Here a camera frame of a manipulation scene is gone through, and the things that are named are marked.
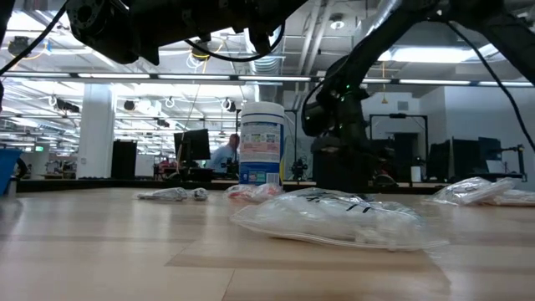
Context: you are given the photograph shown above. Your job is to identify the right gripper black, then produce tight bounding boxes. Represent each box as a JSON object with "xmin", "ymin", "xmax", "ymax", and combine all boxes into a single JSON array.
[{"xmin": 311, "ymin": 137, "xmax": 374, "ymax": 189}]

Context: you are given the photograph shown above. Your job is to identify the red toothbrush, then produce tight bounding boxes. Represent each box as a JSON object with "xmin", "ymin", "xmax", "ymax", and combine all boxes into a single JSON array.
[{"xmin": 223, "ymin": 182, "xmax": 286, "ymax": 205}]

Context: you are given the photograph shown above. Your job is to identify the vanity pack clear bag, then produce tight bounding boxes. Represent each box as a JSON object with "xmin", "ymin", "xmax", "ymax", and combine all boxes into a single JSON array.
[
  {"xmin": 230, "ymin": 186, "xmax": 451, "ymax": 253},
  {"xmin": 480, "ymin": 188, "xmax": 535, "ymax": 208},
  {"xmin": 421, "ymin": 176, "xmax": 517, "ymax": 207}
]

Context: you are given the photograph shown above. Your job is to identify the black partition panels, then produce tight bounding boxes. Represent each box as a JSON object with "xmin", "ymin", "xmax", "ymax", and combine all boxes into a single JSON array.
[{"xmin": 369, "ymin": 132, "xmax": 427, "ymax": 187}]

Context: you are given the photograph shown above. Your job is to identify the white wipes canister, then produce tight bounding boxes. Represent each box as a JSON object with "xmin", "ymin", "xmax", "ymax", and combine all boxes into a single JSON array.
[{"xmin": 237, "ymin": 101, "xmax": 287, "ymax": 187}]

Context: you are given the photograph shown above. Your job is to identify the black desk monitor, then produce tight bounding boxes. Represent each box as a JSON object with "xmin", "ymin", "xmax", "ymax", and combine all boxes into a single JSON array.
[
  {"xmin": 451, "ymin": 138, "xmax": 482, "ymax": 180},
  {"xmin": 429, "ymin": 140, "xmax": 452, "ymax": 181}
]

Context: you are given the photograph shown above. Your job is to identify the person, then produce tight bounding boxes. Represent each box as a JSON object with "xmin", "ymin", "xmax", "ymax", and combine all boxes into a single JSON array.
[{"xmin": 207, "ymin": 132, "xmax": 242, "ymax": 173}]

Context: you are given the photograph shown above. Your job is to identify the rectangular ceiling light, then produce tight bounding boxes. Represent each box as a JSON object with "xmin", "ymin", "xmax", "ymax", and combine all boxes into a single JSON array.
[{"xmin": 378, "ymin": 44, "xmax": 498, "ymax": 64}]

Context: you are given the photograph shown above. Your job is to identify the black monitor on stand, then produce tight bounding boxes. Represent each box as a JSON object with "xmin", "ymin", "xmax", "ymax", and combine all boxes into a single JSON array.
[{"xmin": 173, "ymin": 129, "xmax": 211, "ymax": 163}]

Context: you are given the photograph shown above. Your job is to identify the small clear toiletry packet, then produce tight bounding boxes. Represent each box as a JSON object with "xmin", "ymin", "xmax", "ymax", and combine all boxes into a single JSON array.
[{"xmin": 136, "ymin": 186, "xmax": 190, "ymax": 202}]

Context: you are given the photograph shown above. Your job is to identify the black cabinet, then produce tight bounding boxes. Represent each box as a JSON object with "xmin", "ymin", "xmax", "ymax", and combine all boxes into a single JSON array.
[{"xmin": 111, "ymin": 140, "xmax": 138, "ymax": 171}]

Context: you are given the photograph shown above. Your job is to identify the black bar with light strips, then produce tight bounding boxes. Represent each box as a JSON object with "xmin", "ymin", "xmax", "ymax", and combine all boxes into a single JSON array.
[{"xmin": 0, "ymin": 71, "xmax": 535, "ymax": 88}]

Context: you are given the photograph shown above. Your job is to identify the white building pillar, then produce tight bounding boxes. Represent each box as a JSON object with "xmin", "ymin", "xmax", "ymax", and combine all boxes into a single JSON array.
[{"xmin": 76, "ymin": 83, "xmax": 116, "ymax": 180}]

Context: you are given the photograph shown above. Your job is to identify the black background rig frame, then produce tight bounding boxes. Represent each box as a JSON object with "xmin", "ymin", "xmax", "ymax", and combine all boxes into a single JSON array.
[{"xmin": 369, "ymin": 112, "xmax": 430, "ymax": 171}]

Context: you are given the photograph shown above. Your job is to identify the black ceiling cable reel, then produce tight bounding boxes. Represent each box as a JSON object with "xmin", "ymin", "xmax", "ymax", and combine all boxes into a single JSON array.
[
  {"xmin": 7, "ymin": 35, "xmax": 54, "ymax": 72},
  {"xmin": 186, "ymin": 39, "xmax": 227, "ymax": 70}
]

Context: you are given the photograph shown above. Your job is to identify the black table frame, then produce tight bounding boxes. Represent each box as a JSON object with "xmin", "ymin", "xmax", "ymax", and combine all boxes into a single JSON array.
[{"xmin": 16, "ymin": 177, "xmax": 451, "ymax": 197}]

